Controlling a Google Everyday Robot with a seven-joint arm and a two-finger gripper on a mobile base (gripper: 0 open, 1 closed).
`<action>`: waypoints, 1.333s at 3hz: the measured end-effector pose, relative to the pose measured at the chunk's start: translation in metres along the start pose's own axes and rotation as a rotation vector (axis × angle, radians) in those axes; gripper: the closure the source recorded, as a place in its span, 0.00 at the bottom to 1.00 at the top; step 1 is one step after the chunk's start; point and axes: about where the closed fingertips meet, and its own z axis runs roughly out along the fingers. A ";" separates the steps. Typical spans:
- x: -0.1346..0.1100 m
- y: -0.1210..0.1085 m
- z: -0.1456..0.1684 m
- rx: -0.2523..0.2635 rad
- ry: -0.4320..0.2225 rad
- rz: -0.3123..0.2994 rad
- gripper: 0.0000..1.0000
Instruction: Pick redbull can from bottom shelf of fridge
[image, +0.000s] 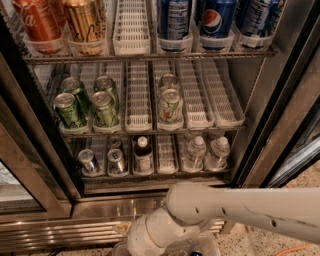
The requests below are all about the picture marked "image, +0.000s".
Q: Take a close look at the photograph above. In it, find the green can front left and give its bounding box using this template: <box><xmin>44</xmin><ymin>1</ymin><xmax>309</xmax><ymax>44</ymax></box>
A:
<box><xmin>53</xmin><ymin>93</ymin><xmax>87</xmax><ymax>129</ymax></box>

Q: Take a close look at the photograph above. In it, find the empty white tray bottom shelf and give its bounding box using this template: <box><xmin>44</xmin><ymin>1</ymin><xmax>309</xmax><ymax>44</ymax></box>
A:
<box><xmin>156</xmin><ymin>135</ymin><xmax>178</xmax><ymax>175</ymax></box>

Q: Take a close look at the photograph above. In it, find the clear water bottle right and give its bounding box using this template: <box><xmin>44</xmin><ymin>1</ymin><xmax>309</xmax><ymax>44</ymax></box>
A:
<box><xmin>204</xmin><ymin>137</ymin><xmax>230</xmax><ymax>172</ymax></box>

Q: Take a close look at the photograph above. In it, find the fridge door right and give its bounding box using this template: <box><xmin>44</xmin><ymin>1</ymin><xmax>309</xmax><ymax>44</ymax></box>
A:
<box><xmin>231</xmin><ymin>8</ymin><xmax>320</xmax><ymax>188</ymax></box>

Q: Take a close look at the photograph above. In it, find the silver redbull can front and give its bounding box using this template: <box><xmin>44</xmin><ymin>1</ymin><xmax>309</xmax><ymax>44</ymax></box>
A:
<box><xmin>107</xmin><ymin>148</ymin><xmax>127</xmax><ymax>176</ymax></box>

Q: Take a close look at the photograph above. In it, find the empty white tray far right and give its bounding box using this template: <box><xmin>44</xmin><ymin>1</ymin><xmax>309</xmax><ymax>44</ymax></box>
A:
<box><xmin>201</xmin><ymin>60</ymin><xmax>245</xmax><ymax>128</ymax></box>

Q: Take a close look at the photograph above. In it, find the dark juice bottle white cap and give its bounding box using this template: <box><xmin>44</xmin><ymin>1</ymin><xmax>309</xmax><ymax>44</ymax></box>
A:
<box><xmin>134</xmin><ymin>136</ymin><xmax>154</xmax><ymax>176</ymax></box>

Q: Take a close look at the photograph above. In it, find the blue pepsi can left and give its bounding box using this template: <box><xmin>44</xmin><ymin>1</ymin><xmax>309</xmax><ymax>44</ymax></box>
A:
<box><xmin>156</xmin><ymin>0</ymin><xmax>192</xmax><ymax>52</ymax></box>

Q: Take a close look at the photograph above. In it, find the empty white tray middle shelf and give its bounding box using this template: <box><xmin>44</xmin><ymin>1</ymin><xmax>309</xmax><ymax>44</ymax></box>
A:
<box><xmin>125</xmin><ymin>61</ymin><xmax>152</xmax><ymax>132</ymax></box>

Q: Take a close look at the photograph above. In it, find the fridge door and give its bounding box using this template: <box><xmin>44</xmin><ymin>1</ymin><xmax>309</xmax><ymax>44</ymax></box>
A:
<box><xmin>231</xmin><ymin>8</ymin><xmax>320</xmax><ymax>188</ymax></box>
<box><xmin>0</xmin><ymin>12</ymin><xmax>83</xmax><ymax>226</ymax></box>

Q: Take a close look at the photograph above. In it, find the orange cable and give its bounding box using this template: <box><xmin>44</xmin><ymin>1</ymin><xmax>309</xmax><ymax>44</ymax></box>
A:
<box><xmin>274</xmin><ymin>242</ymin><xmax>314</xmax><ymax>256</ymax></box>

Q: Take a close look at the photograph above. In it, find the gold la croix can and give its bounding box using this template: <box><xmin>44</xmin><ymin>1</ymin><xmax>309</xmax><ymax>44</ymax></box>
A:
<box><xmin>61</xmin><ymin>0</ymin><xmax>106</xmax><ymax>56</ymax></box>

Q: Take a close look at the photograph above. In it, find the clear water bottle left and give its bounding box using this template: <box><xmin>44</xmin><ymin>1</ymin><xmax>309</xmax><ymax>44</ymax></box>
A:
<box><xmin>183</xmin><ymin>136</ymin><xmax>206</xmax><ymax>173</ymax></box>

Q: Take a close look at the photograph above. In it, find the clear plastic bin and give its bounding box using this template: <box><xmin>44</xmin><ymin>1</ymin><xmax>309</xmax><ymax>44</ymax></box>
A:
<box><xmin>111</xmin><ymin>231</ymin><xmax>222</xmax><ymax>256</ymax></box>

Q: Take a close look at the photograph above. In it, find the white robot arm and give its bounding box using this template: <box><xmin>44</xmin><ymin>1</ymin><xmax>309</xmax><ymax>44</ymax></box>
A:
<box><xmin>115</xmin><ymin>182</ymin><xmax>320</xmax><ymax>256</ymax></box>

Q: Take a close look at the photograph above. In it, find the clear water bottle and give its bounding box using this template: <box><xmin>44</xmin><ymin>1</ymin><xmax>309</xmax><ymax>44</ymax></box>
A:
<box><xmin>204</xmin><ymin>137</ymin><xmax>230</xmax><ymax>172</ymax></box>
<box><xmin>183</xmin><ymin>136</ymin><xmax>206</xmax><ymax>173</ymax></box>

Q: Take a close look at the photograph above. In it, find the empty white tray top shelf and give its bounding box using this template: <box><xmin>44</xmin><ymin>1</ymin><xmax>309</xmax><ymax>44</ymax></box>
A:
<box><xmin>113</xmin><ymin>0</ymin><xmax>151</xmax><ymax>55</ymax></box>

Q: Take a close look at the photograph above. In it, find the blue pepsi can right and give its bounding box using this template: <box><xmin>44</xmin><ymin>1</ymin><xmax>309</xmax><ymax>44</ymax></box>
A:
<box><xmin>239</xmin><ymin>0</ymin><xmax>284</xmax><ymax>49</ymax></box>

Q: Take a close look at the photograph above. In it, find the empty white tray shelf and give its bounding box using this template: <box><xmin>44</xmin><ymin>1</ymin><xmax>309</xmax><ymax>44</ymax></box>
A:
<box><xmin>125</xmin><ymin>61</ymin><xmax>152</xmax><ymax>132</ymax></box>
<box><xmin>113</xmin><ymin>0</ymin><xmax>151</xmax><ymax>55</ymax></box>
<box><xmin>156</xmin><ymin>135</ymin><xmax>178</xmax><ymax>175</ymax></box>

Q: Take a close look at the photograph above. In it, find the silver redbull can back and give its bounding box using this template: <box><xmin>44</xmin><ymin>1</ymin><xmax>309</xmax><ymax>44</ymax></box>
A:
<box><xmin>107</xmin><ymin>136</ymin><xmax>123</xmax><ymax>150</ymax></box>

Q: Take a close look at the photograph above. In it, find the white floral can back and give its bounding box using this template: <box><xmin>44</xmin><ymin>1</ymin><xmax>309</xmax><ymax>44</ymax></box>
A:
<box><xmin>158</xmin><ymin>74</ymin><xmax>179</xmax><ymax>93</ymax></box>

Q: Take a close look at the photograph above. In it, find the green can back left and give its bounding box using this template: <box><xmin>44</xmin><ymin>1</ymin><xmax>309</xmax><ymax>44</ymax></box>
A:
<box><xmin>61</xmin><ymin>77</ymin><xmax>90</xmax><ymax>115</ymax></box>

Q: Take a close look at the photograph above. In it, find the red coca-cola can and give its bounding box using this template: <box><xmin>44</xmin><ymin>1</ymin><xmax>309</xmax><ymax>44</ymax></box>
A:
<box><xmin>11</xmin><ymin>0</ymin><xmax>62</xmax><ymax>54</ymax></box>

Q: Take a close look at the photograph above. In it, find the silver redbull can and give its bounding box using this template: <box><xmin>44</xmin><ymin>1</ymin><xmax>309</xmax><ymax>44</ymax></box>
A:
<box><xmin>78</xmin><ymin>149</ymin><xmax>99</xmax><ymax>174</ymax></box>
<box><xmin>107</xmin><ymin>148</ymin><xmax>127</xmax><ymax>176</ymax></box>
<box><xmin>107</xmin><ymin>136</ymin><xmax>123</xmax><ymax>150</ymax></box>

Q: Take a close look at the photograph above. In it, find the blue pepsi can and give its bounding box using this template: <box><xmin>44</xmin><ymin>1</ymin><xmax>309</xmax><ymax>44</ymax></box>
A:
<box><xmin>200</xmin><ymin>0</ymin><xmax>237</xmax><ymax>50</ymax></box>
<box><xmin>156</xmin><ymin>0</ymin><xmax>192</xmax><ymax>52</ymax></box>
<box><xmin>239</xmin><ymin>0</ymin><xmax>284</xmax><ymax>49</ymax></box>

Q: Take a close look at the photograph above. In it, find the empty white tray middle right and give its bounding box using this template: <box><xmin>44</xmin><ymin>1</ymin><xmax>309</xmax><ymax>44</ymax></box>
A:
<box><xmin>176</xmin><ymin>61</ymin><xmax>214</xmax><ymax>130</ymax></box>

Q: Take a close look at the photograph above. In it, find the white floral can front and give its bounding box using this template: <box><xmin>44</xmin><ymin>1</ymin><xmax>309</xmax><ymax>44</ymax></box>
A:
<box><xmin>159</xmin><ymin>89</ymin><xmax>183</xmax><ymax>124</ymax></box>

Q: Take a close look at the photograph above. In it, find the green can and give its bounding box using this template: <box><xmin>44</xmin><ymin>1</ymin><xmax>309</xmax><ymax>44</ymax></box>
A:
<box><xmin>90</xmin><ymin>91</ymin><xmax>119</xmax><ymax>128</ymax></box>
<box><xmin>94</xmin><ymin>76</ymin><xmax>119</xmax><ymax>104</ymax></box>
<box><xmin>61</xmin><ymin>77</ymin><xmax>90</xmax><ymax>115</ymax></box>
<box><xmin>53</xmin><ymin>93</ymin><xmax>87</xmax><ymax>129</ymax></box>

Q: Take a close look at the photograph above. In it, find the white floral can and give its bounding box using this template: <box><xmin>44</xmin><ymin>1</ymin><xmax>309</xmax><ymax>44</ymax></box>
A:
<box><xmin>158</xmin><ymin>74</ymin><xmax>179</xmax><ymax>93</ymax></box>
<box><xmin>159</xmin><ymin>89</ymin><xmax>183</xmax><ymax>124</ymax></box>

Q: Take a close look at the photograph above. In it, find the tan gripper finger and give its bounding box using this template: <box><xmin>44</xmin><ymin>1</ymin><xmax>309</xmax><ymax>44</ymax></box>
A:
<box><xmin>113</xmin><ymin>222</ymin><xmax>132</xmax><ymax>235</ymax></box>

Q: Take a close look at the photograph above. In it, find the blue pepsi can middle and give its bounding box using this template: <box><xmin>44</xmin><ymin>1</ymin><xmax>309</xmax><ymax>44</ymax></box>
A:
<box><xmin>200</xmin><ymin>0</ymin><xmax>237</xmax><ymax>50</ymax></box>

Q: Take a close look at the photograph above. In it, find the fridge door left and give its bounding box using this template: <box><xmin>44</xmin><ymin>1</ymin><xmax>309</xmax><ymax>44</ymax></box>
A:
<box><xmin>0</xmin><ymin>12</ymin><xmax>83</xmax><ymax>226</ymax></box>

